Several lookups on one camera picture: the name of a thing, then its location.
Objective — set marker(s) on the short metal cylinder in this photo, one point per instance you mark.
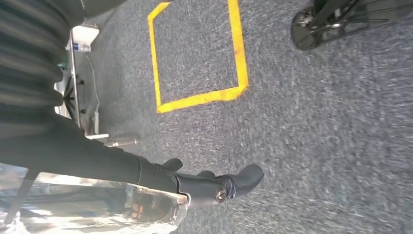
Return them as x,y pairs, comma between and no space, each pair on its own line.
122,142

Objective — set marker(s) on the black robot foot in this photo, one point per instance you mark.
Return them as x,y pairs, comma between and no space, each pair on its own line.
322,22

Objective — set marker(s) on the white box blue label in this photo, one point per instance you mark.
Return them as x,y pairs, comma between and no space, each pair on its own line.
84,37

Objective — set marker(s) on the yellow floor tape square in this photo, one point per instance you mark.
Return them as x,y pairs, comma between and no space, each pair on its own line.
240,58

